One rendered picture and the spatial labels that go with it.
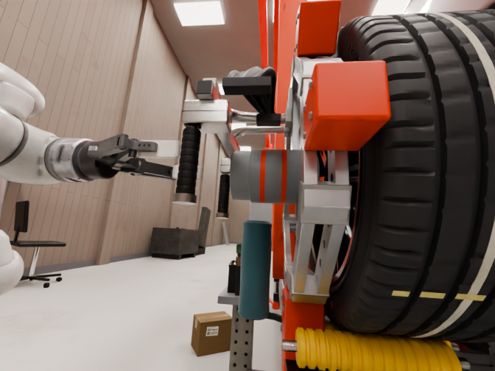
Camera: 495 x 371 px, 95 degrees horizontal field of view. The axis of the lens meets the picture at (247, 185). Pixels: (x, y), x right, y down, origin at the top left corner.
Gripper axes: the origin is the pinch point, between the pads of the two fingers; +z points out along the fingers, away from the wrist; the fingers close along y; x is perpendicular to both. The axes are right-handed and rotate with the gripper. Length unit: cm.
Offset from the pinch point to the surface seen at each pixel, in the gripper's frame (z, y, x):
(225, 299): -1, -58, -39
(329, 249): 25.4, 4.5, -14.6
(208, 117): 4.0, 2.6, 8.2
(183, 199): 1.0, 2.1, -7.7
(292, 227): 23.9, -39.0, -9.8
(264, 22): -1, -200, 258
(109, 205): -308, -382, 31
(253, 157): 11.9, -10.6, 5.2
